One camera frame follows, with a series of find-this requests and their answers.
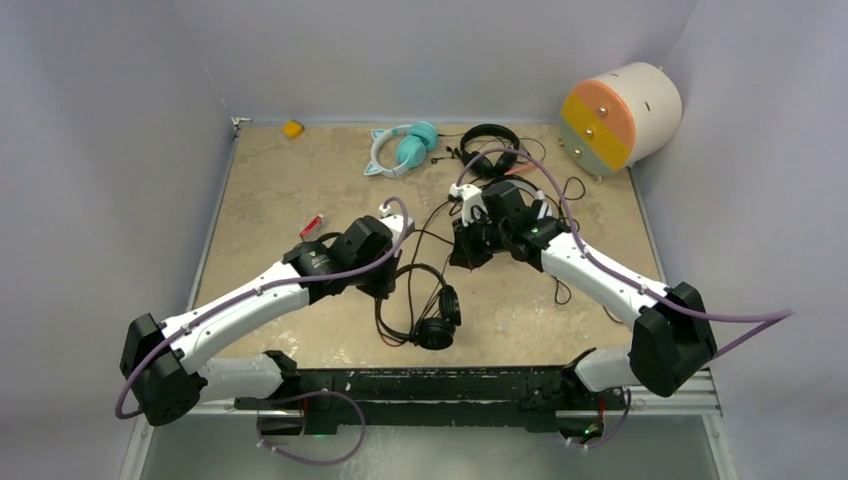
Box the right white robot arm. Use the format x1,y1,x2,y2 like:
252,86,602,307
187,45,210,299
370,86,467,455
449,181,717,407

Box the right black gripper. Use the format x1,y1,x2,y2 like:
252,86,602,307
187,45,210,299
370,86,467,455
451,210,511,270

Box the round drawer cabinet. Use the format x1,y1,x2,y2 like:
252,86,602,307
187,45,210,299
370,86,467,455
559,62,683,178

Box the black headphones with cable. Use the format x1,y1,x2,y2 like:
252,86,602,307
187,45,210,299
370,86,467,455
372,198,465,352

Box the teal cat ear headphones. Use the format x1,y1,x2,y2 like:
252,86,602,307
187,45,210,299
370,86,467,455
363,121,439,179

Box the yellow block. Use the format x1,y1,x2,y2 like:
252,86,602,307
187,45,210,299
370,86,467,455
281,120,305,139

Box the white and black headphones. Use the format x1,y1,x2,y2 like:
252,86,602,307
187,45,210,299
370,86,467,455
510,177,553,219

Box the black headphones with pink mic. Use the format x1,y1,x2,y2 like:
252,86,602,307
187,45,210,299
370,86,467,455
428,123,548,180

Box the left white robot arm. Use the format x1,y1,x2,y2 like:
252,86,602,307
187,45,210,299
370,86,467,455
115,214,415,426

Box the small red object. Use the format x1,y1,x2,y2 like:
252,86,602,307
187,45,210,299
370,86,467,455
299,214,324,241

